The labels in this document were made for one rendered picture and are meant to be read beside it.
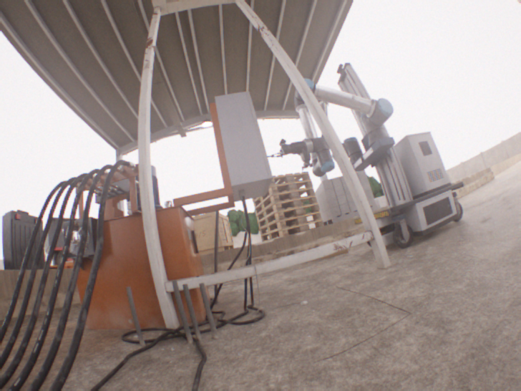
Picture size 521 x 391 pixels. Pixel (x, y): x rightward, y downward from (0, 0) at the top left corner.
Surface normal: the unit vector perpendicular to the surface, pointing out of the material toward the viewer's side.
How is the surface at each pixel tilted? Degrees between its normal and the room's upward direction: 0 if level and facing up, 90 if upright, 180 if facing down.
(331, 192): 90
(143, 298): 90
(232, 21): 172
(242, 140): 90
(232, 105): 90
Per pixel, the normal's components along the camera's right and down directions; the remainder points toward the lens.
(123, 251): 0.15, -0.26
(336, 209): -0.11, -0.19
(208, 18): 0.09, 0.97
